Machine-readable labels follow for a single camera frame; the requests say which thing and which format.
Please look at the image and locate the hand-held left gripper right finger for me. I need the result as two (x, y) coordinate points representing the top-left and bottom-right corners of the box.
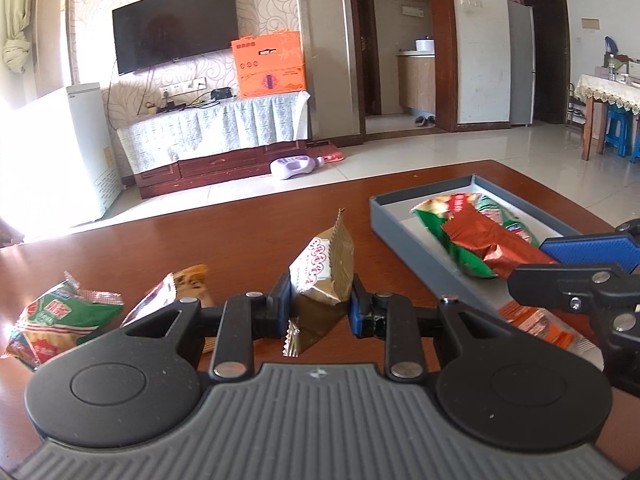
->
(349, 275), (506, 381)

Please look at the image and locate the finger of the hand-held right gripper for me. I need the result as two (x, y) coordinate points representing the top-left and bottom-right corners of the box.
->
(507, 264), (640, 311)
(540, 220), (640, 276)

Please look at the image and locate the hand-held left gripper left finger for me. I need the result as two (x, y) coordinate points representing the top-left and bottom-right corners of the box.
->
(122, 275), (293, 381)

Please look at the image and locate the orange snack packet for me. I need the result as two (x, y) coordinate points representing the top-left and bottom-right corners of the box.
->
(497, 302), (598, 361)

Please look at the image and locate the gold snack packet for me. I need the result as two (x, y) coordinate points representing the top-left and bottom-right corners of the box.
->
(282, 206), (357, 358)

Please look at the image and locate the grey tray box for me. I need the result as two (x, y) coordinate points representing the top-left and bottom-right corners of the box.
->
(369, 174), (608, 373)

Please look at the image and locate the red foil snack packet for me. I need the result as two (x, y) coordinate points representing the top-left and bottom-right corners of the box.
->
(440, 207), (561, 281)

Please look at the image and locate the brown and yellow snack packet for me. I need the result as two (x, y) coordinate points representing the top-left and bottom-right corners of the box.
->
(120, 263), (217, 356)

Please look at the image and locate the green snack packet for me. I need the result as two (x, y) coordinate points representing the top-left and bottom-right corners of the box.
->
(410, 191), (541, 279)
(2, 271), (125, 372)

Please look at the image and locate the white and purple bottle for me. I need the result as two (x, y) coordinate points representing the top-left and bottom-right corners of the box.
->
(270, 155), (327, 181)

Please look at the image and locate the dark wooden TV cabinet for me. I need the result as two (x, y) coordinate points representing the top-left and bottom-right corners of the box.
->
(134, 140), (315, 200)

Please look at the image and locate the red floor item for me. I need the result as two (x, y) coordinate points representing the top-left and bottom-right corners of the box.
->
(306, 141), (346, 163)

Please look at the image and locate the lace table cover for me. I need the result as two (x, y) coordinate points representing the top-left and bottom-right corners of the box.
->
(574, 74), (640, 116)

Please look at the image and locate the cabinet with lace cloth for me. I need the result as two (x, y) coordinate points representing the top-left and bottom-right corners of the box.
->
(116, 91), (312, 173)

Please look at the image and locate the silver refrigerator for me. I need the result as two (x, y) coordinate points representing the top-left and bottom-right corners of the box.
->
(507, 0), (537, 127)

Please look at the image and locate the wooden kitchen counter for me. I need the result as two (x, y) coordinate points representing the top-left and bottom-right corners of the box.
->
(396, 52), (436, 115)

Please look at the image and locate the orange cardboard box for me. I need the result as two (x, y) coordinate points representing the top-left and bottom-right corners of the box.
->
(231, 30), (310, 100)

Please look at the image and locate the brown wooden door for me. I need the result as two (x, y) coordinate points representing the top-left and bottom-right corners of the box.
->
(352, 0), (382, 117)

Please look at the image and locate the white chest freezer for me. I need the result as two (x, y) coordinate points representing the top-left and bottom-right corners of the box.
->
(10, 82), (123, 226)

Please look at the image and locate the black television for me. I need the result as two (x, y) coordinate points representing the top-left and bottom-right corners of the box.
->
(111, 0), (240, 77)

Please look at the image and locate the beige curtain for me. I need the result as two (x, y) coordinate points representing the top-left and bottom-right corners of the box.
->
(0, 0), (38, 73)

